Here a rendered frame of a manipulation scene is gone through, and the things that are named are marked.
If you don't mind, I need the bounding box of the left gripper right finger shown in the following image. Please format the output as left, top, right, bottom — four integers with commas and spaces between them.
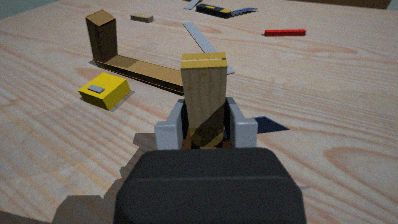
224, 97, 258, 148

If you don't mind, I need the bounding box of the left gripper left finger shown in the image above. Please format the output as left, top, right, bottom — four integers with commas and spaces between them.
154, 99, 189, 150

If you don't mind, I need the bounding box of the red rectangular bar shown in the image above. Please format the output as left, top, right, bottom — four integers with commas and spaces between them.
264, 29, 306, 36

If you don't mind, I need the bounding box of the black sliding bevel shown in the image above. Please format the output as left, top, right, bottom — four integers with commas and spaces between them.
196, 3, 258, 19

